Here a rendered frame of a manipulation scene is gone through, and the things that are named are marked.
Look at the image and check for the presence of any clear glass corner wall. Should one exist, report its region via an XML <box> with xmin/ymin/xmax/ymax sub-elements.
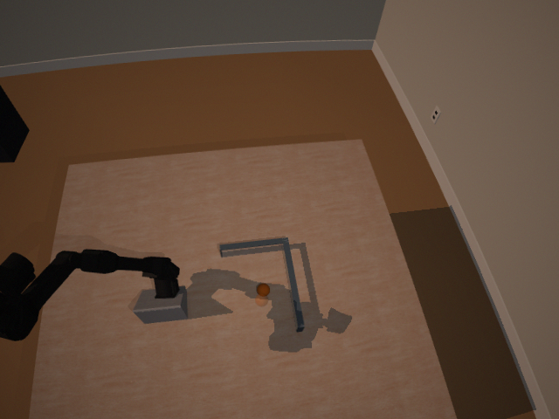
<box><xmin>221</xmin><ymin>244</ymin><xmax>298</xmax><ymax>330</ymax></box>

